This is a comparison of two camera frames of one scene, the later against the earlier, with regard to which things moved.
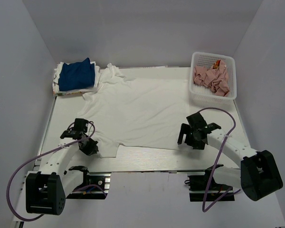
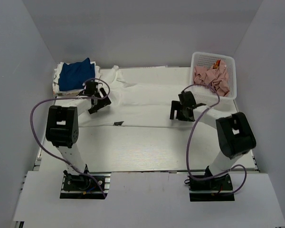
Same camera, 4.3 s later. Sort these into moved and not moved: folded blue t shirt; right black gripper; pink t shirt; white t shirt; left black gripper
Moved: white t shirt; right black gripper; left black gripper
Not moved: folded blue t shirt; pink t shirt
